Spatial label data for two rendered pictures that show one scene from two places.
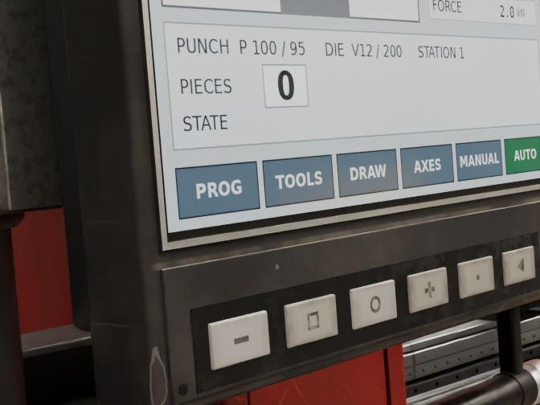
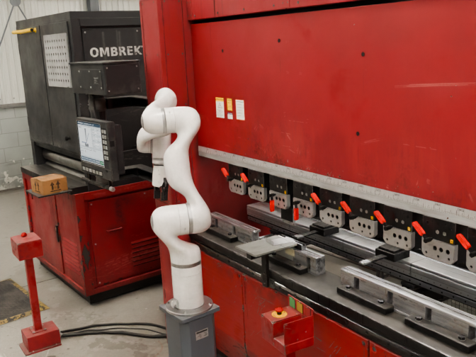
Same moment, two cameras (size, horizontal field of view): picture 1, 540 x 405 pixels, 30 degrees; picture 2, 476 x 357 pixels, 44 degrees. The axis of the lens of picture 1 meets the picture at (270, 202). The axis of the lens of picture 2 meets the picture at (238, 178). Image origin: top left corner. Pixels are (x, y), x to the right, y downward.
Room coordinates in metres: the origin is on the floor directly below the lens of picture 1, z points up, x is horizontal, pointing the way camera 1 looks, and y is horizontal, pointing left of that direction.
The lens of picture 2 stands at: (1.99, -3.57, 2.02)
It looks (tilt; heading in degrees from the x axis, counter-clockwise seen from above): 13 degrees down; 98
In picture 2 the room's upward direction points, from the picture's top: 3 degrees counter-clockwise
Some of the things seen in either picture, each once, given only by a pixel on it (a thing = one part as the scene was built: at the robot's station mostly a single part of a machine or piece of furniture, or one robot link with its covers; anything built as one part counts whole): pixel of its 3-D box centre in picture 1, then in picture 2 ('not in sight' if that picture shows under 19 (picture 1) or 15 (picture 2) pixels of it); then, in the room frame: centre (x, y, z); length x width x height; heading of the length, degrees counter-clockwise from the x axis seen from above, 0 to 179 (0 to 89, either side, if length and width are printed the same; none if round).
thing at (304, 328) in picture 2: not in sight; (287, 323); (1.83, -1.08, 0.75); 0.20 x 0.16 x 0.18; 126
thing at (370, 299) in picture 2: not in sight; (364, 298); (2.17, -1.11, 0.89); 0.30 x 0.05 x 0.03; 131
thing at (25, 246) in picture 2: not in sight; (32, 290); (0.00, 0.00, 0.41); 0.25 x 0.20 x 0.83; 41
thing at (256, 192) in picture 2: not in sight; (261, 183); (1.67, -0.44, 1.26); 0.15 x 0.09 x 0.17; 131
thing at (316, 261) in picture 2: not in sight; (295, 255); (1.86, -0.65, 0.92); 0.39 x 0.06 x 0.10; 131
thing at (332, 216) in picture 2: not in sight; (336, 205); (2.06, -0.90, 1.26); 0.15 x 0.09 x 0.17; 131
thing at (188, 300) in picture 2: not in sight; (187, 284); (1.46, -1.43, 1.09); 0.19 x 0.19 x 0.18
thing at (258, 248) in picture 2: not in sight; (265, 245); (1.71, -0.71, 1.00); 0.26 x 0.18 x 0.01; 41
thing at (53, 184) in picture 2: not in sight; (47, 183); (-0.06, 0.55, 1.04); 0.30 x 0.26 x 0.12; 134
